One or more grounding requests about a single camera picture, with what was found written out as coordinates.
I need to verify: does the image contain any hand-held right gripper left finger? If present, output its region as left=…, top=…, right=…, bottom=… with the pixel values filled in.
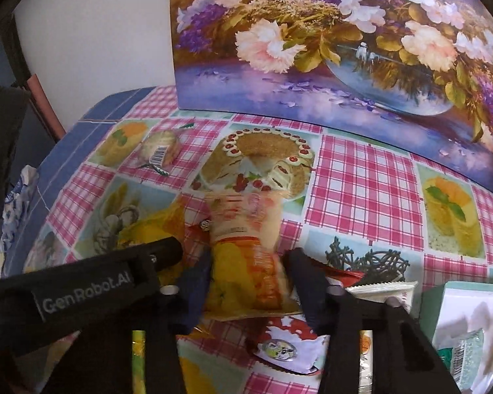
left=41, top=252, right=213, bottom=394

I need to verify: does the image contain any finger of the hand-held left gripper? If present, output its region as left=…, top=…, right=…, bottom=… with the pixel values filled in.
left=121, top=236, right=184, bottom=292

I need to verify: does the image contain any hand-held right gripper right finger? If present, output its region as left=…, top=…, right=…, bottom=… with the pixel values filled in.
left=287, top=248, right=461, bottom=394

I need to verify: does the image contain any red and white snack packet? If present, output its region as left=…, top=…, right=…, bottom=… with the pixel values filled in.
left=246, top=316, right=333, bottom=376

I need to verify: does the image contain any orange striped snack packet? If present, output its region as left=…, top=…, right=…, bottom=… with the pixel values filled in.
left=203, top=191, right=309, bottom=321

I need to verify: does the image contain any white cookie snack packet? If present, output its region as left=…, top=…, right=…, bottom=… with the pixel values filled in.
left=345, top=281, right=419, bottom=394

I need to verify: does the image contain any white box with teal rim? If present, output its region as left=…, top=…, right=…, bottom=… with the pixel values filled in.
left=419, top=281, right=493, bottom=394

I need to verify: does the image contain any dark red snack packet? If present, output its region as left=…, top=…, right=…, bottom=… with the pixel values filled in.
left=322, top=265, right=366, bottom=286

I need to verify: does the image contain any crumpled blue white packet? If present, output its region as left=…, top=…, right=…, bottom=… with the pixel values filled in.
left=0, top=164, right=39, bottom=255

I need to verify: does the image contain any small beige snack packet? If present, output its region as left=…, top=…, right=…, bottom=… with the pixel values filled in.
left=135, top=121, right=196, bottom=177

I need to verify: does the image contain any pink checkered tablecloth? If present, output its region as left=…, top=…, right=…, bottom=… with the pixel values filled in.
left=22, top=86, right=493, bottom=394

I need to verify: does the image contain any dark cabinet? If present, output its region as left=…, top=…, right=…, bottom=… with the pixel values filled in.
left=0, top=12, right=66, bottom=280

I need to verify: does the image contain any flower painting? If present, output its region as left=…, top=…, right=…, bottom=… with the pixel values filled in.
left=169, top=0, right=493, bottom=198

